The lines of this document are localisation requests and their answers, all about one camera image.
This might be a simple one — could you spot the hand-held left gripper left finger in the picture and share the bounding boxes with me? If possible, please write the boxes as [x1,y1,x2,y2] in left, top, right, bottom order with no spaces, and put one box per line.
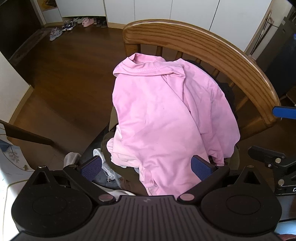
[32,155,114,205]

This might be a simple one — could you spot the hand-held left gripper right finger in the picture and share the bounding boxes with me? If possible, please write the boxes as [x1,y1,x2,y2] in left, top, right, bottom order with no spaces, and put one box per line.
[178,154,258,202]

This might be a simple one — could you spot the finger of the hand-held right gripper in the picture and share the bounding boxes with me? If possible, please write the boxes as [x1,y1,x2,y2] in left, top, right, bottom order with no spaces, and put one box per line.
[272,105,296,120]
[248,146,287,168]

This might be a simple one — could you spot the pink printed t-shirt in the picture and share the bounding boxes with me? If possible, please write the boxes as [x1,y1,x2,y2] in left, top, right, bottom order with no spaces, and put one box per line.
[112,53,241,196]

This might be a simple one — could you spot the white garment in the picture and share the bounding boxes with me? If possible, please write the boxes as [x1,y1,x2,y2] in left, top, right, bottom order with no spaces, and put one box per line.
[63,148,139,197]

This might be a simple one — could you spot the grey garment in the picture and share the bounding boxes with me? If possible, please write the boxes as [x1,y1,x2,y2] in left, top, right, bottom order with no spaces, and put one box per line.
[92,171,124,191]

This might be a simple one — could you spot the light pink garment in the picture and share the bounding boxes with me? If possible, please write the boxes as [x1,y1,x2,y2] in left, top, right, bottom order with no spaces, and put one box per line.
[107,130,141,168]

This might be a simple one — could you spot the black refrigerator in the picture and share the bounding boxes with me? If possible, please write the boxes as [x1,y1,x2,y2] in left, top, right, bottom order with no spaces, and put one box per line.
[254,0,296,99]

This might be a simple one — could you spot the wooden chair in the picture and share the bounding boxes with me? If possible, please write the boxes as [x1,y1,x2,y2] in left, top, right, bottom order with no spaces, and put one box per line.
[102,19,281,163]

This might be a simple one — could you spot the row of shoes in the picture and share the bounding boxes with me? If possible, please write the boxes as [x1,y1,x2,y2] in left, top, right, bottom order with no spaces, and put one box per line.
[49,17,107,41]

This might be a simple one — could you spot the white cabinet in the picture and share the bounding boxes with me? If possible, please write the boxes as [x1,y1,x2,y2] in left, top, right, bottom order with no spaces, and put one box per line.
[42,0,271,55]

